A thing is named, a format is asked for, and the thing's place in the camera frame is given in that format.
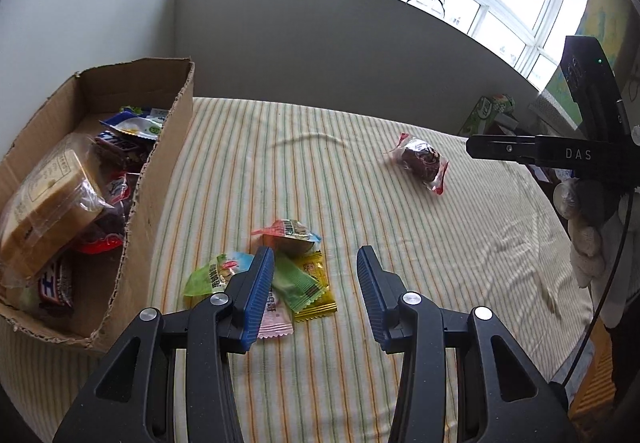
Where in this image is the green jelly packet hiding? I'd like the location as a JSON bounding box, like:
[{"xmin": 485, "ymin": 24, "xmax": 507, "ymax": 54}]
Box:
[{"xmin": 182, "ymin": 252, "xmax": 256, "ymax": 297}]

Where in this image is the jelly cup with colourful lid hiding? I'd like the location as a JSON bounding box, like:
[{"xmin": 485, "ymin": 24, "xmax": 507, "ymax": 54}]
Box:
[{"xmin": 251, "ymin": 219, "xmax": 323, "ymax": 255}]

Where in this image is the cardboard box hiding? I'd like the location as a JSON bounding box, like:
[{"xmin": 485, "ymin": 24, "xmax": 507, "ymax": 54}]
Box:
[{"xmin": 0, "ymin": 57, "xmax": 196, "ymax": 350}]

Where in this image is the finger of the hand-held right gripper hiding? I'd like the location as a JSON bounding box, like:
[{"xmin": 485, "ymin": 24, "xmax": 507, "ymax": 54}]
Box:
[{"xmin": 467, "ymin": 135, "xmax": 537, "ymax": 162}]

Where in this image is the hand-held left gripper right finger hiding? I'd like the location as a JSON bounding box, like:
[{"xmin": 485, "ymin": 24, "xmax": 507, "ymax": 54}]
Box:
[{"xmin": 356, "ymin": 245, "xmax": 571, "ymax": 443}]

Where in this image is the sliced bread packet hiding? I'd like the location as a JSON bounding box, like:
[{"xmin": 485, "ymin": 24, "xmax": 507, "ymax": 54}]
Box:
[{"xmin": 0, "ymin": 133, "xmax": 108, "ymax": 280}]

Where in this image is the person's right hand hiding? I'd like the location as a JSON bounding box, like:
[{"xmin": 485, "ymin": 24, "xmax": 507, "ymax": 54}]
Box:
[{"xmin": 552, "ymin": 178, "xmax": 627, "ymax": 316}]

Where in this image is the red-edged date cake packet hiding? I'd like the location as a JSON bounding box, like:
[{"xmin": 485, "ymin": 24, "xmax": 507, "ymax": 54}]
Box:
[
  {"xmin": 384, "ymin": 133, "xmax": 449, "ymax": 196},
  {"xmin": 75, "ymin": 173, "xmax": 132, "ymax": 255}
]

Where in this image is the yellow candy packet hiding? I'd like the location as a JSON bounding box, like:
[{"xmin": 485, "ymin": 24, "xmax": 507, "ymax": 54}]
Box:
[{"xmin": 292, "ymin": 250, "xmax": 338, "ymax": 322}]

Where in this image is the wall map poster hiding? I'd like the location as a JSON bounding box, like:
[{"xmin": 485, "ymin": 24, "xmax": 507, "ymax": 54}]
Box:
[{"xmin": 542, "ymin": 0, "xmax": 640, "ymax": 134}]

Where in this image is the light green candy packet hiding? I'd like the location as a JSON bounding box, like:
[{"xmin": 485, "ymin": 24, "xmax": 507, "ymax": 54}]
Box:
[{"xmin": 271, "ymin": 250, "xmax": 328, "ymax": 315}]

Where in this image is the black cable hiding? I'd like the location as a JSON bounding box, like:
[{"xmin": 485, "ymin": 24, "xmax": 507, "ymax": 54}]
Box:
[{"xmin": 562, "ymin": 193, "xmax": 632, "ymax": 386}]

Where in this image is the pink candy packet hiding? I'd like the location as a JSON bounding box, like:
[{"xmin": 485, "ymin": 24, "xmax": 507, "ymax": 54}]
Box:
[{"xmin": 256, "ymin": 287, "xmax": 293, "ymax": 340}]

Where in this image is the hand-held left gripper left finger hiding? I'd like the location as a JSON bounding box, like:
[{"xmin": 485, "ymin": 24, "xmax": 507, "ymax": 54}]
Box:
[{"xmin": 52, "ymin": 247, "xmax": 275, "ymax": 443}]

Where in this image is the brown chocolate bar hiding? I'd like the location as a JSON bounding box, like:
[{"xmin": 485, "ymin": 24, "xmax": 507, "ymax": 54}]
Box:
[{"xmin": 94, "ymin": 132, "xmax": 151, "ymax": 166}]

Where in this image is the blue and white snack packet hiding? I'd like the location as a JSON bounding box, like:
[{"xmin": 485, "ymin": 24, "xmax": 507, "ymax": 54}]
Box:
[{"xmin": 99, "ymin": 109, "xmax": 166, "ymax": 142}]

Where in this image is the green carton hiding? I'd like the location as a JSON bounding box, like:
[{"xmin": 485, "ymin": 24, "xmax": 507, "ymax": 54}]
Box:
[{"xmin": 460, "ymin": 94, "xmax": 516, "ymax": 136}]

